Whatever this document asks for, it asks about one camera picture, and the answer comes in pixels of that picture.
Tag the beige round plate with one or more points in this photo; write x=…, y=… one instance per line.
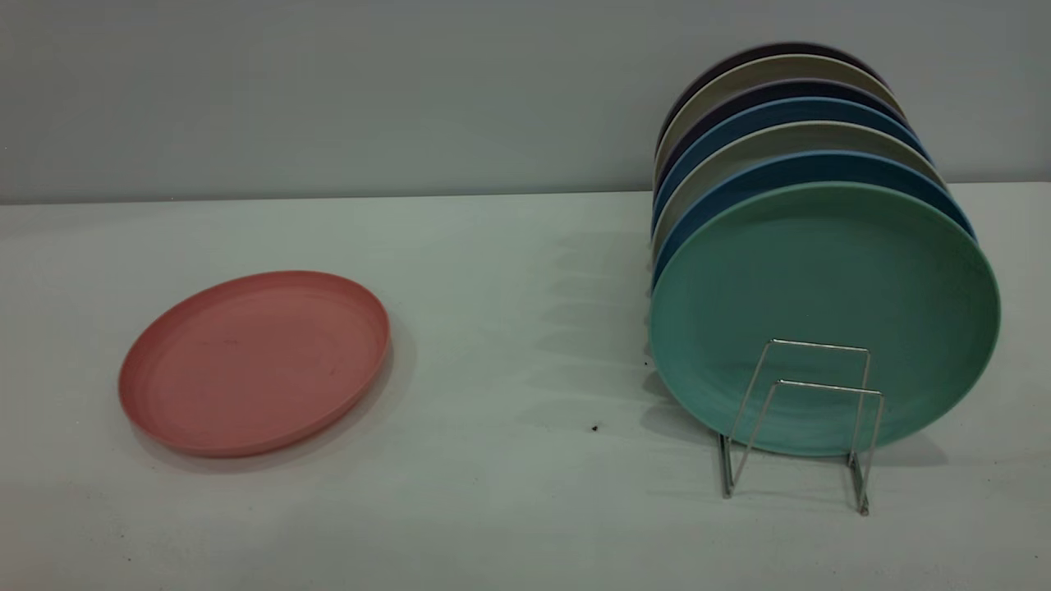
x=780, y=135
x=772, y=67

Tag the green round plate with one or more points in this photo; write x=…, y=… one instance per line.
x=821, y=279

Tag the blue round plate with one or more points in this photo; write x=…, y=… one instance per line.
x=788, y=168
x=780, y=109

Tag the pink round plate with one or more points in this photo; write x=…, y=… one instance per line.
x=254, y=365

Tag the dark purple round plate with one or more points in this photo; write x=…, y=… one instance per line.
x=772, y=49
x=780, y=87

